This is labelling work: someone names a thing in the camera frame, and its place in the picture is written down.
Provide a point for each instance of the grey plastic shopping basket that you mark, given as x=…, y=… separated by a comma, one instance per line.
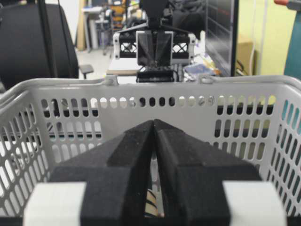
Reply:
x=44, y=122

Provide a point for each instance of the black office chair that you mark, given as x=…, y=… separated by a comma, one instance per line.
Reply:
x=23, y=54

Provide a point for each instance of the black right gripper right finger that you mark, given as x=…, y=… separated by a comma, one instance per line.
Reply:
x=205, y=186

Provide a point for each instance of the striped slipper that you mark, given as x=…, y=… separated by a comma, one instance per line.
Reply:
x=153, y=207

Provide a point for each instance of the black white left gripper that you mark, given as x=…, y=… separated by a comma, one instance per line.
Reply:
x=162, y=44

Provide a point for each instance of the black monitor screen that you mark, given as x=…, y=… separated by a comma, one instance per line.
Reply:
x=222, y=34

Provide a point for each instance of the cardboard box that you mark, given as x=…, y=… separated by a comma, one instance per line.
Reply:
x=243, y=56

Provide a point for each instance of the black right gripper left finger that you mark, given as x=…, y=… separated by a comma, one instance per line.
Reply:
x=105, y=186

